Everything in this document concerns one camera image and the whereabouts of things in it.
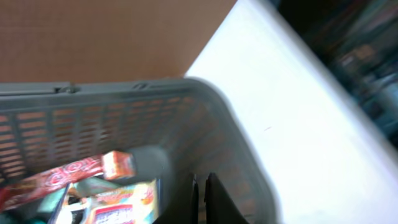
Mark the orange tissue pack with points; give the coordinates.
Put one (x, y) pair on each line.
(118, 165)

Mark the light green wet wipes pack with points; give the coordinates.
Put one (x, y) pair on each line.
(59, 199)

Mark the red chocolate bar wrapper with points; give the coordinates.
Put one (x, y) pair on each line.
(45, 183)

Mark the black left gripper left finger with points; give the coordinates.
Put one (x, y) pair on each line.
(183, 208)

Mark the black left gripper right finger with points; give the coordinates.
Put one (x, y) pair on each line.
(220, 209)

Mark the yellow snack bag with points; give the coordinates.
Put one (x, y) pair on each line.
(132, 204)

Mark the grey plastic shopping basket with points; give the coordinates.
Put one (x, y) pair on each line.
(172, 128)

